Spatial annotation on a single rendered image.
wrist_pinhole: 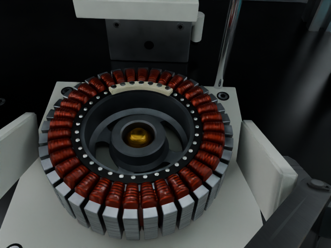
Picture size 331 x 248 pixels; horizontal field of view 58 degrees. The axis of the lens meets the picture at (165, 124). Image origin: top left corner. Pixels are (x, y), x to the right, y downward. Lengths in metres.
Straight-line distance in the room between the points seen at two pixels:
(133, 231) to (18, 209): 0.07
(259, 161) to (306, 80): 0.16
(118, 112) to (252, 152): 0.09
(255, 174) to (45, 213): 0.12
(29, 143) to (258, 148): 0.13
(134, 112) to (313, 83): 0.17
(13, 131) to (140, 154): 0.07
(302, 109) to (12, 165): 0.22
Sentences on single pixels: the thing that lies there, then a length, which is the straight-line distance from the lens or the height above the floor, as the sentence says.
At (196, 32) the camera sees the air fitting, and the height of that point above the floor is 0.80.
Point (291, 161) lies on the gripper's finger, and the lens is 0.17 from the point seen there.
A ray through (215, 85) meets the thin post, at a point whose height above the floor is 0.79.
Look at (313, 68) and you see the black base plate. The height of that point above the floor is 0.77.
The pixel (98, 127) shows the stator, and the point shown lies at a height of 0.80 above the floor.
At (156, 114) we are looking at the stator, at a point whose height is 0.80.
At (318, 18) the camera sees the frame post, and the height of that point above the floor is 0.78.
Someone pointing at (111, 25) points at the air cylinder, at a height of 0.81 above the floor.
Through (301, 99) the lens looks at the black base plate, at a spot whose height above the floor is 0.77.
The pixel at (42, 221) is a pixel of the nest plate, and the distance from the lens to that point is 0.19.
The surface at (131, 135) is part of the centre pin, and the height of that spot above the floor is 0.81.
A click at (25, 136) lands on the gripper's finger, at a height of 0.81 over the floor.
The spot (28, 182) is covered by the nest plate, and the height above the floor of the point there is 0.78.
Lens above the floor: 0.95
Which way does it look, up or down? 49 degrees down
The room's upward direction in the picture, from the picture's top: 3 degrees clockwise
